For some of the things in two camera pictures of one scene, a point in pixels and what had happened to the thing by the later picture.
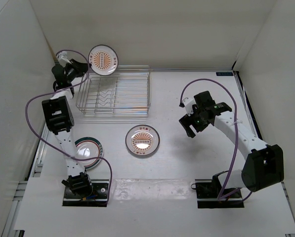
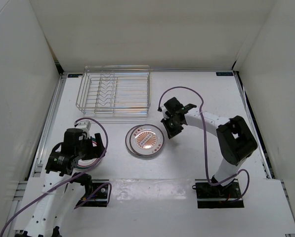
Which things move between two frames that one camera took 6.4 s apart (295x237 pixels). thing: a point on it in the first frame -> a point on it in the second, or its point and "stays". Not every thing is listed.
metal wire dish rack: x=125 y=93 stays
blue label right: x=224 y=74 stays
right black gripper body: x=197 y=119 -> x=171 y=117
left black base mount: x=98 y=198 stays
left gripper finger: x=84 y=67 -> x=100 y=150
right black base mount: x=210 y=195 stays
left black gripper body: x=73 y=71 -> x=85 y=151
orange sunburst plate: x=104 y=59 -> x=146 y=139
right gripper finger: x=186 y=121 -> x=171 y=128
